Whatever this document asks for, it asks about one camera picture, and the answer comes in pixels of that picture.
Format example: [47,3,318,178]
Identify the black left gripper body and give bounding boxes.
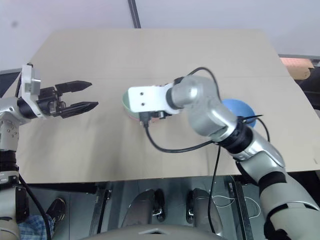
[36,85,67,119]

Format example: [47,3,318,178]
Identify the brown cardboard box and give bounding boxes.
[279,56,315,80]

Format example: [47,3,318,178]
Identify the black shoe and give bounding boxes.
[45,197,67,229]

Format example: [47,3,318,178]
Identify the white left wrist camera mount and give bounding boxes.
[20,62,48,120]

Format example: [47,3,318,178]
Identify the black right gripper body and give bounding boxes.
[149,110,168,121]

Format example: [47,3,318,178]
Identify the blue plaid trouser leg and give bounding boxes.
[17,214,55,240]

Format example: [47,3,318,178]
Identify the black hanging cable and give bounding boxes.
[208,143,222,236]

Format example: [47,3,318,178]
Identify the grey robot torso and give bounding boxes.
[98,223,227,240]

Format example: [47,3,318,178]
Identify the black bag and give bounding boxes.
[298,65,320,111]

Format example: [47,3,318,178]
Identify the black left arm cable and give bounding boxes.
[17,173,53,240]

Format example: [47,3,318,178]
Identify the black metal table leg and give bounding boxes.
[88,187,113,235]
[227,180,256,240]

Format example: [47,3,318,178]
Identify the green bowl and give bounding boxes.
[121,91,140,116]

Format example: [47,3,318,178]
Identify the white cord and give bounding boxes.
[211,195,262,219]

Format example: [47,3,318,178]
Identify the dark vertical pole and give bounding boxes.
[127,0,142,29]

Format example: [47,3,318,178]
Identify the dark rounded robot leg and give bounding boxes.
[122,188,166,230]
[186,188,225,237]

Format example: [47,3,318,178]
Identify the pink bowl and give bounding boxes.
[124,109,161,124]

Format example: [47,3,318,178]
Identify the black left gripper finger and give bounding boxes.
[55,80,93,94]
[60,101,99,119]

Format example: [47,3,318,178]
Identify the blue bowl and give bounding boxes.
[220,98,258,129]

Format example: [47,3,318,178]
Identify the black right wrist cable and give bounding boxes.
[138,66,271,153]

